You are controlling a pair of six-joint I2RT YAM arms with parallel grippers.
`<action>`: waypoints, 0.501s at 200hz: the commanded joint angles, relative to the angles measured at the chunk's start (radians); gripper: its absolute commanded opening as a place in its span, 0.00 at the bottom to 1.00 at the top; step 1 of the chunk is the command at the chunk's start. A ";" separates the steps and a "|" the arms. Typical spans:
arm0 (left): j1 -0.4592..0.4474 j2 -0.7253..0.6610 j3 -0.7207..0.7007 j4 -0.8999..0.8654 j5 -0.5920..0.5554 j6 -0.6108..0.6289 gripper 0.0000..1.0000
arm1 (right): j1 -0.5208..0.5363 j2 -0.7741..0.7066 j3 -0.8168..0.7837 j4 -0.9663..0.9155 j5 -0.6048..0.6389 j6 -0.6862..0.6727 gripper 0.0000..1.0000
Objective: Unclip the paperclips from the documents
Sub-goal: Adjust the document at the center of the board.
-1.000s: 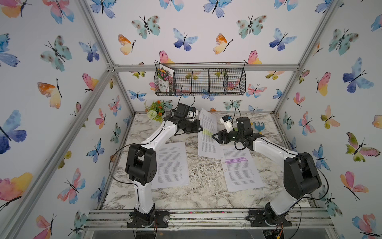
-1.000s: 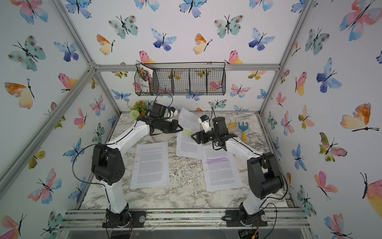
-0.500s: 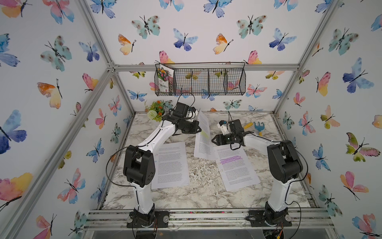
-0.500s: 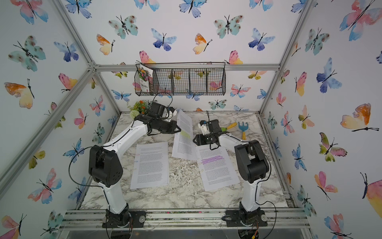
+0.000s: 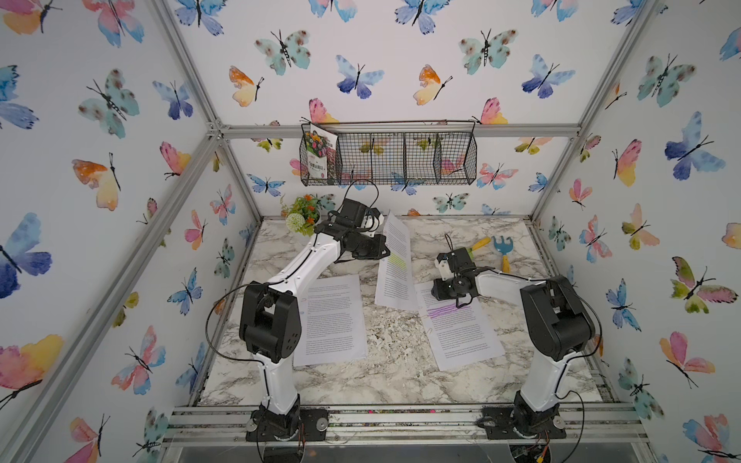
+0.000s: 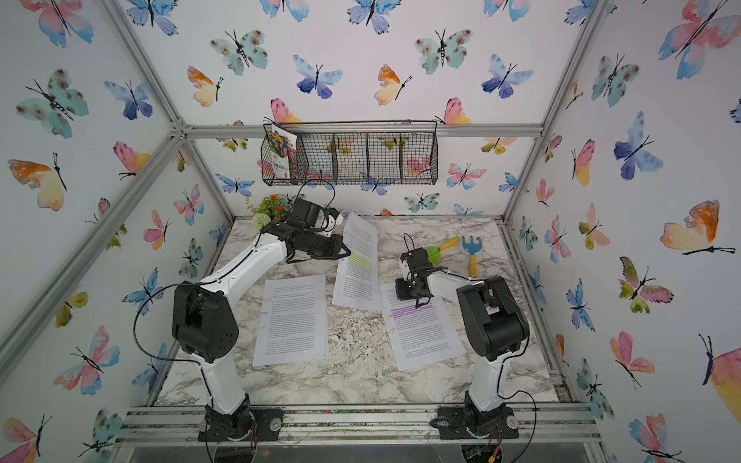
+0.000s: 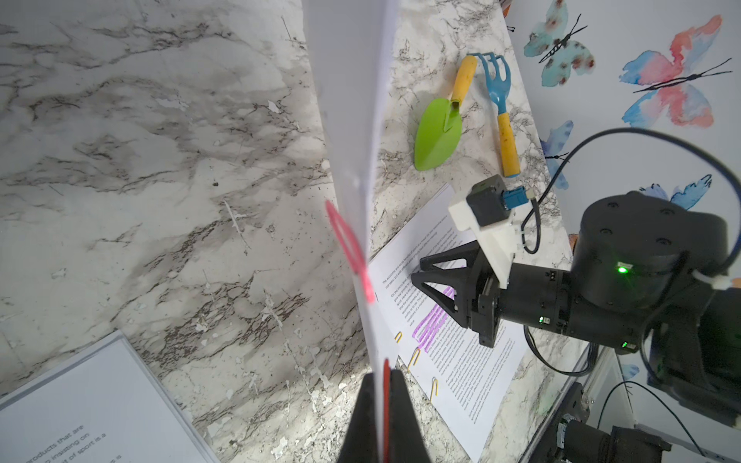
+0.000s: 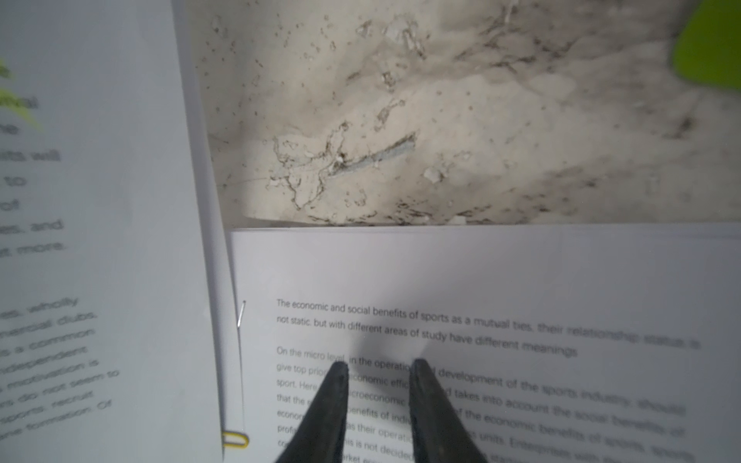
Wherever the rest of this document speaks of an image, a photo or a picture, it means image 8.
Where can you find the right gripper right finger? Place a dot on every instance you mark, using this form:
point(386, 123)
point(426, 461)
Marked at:
point(438, 433)

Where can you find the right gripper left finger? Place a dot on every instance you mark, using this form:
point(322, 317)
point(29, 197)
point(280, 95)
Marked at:
point(321, 434)

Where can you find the yellow paperclip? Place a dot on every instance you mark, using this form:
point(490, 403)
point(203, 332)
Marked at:
point(235, 440)

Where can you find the document with purple highlight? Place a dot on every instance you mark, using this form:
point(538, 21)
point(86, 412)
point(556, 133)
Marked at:
point(617, 343)

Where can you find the document with green highlight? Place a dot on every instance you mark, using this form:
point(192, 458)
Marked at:
point(108, 350)

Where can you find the green toy trowel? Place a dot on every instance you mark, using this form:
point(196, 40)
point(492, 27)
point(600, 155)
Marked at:
point(707, 50)

